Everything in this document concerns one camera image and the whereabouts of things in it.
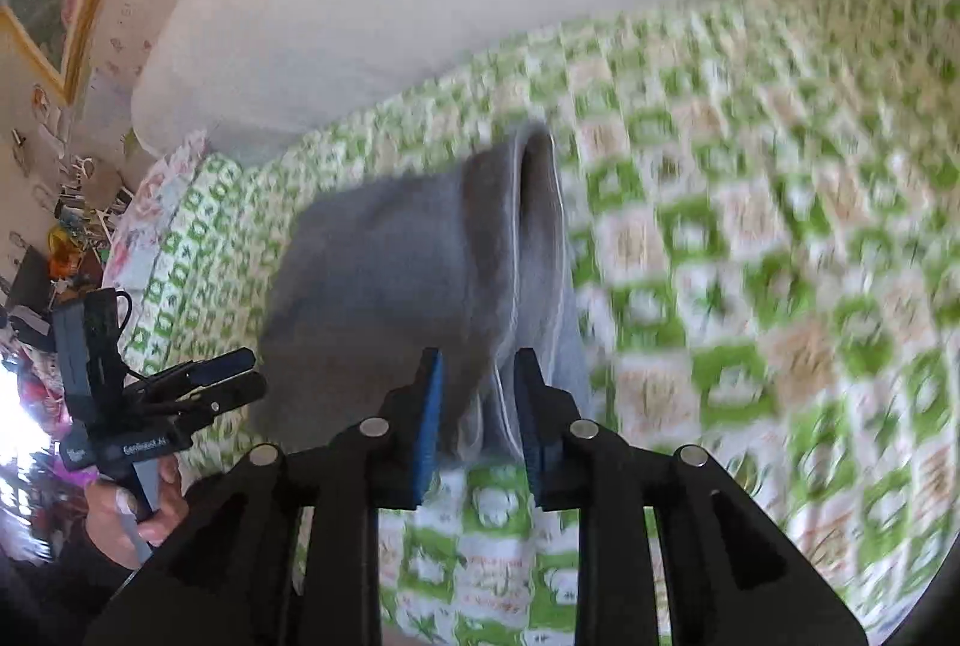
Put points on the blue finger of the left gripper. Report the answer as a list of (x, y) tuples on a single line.
[(188, 406), (202, 369)]

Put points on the green patterned bed sheet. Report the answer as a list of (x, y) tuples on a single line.
[(762, 199)]

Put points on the grey pants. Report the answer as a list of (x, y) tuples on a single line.
[(472, 261)]

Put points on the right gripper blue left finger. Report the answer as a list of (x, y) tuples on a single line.
[(404, 466)]

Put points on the floral pink pillow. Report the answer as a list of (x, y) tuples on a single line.
[(137, 241)]

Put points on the person's left hand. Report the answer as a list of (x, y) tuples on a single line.
[(111, 524)]

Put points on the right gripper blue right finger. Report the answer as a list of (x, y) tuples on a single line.
[(544, 414)]

